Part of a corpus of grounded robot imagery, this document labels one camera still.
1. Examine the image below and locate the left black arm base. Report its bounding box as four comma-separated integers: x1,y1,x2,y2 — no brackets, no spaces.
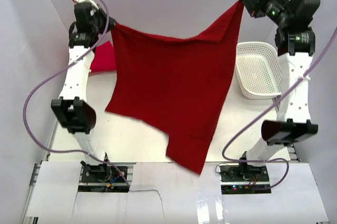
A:
78,161,129,193

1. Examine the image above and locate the white perforated plastic basket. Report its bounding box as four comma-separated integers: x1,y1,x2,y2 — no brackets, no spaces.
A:
235,42,281,100

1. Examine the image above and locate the folded bright red t-shirt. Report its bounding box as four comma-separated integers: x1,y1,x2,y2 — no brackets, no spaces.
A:
90,41,116,75

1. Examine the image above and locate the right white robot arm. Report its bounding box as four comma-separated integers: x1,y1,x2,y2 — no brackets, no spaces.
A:
241,0,321,167

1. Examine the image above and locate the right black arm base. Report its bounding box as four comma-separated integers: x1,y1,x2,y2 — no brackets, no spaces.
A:
215,163,271,195

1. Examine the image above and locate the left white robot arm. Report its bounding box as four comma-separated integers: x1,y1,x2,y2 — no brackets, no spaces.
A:
51,0,115,167

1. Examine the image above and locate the dark red t-shirt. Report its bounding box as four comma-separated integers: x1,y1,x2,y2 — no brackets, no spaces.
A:
105,1,244,174

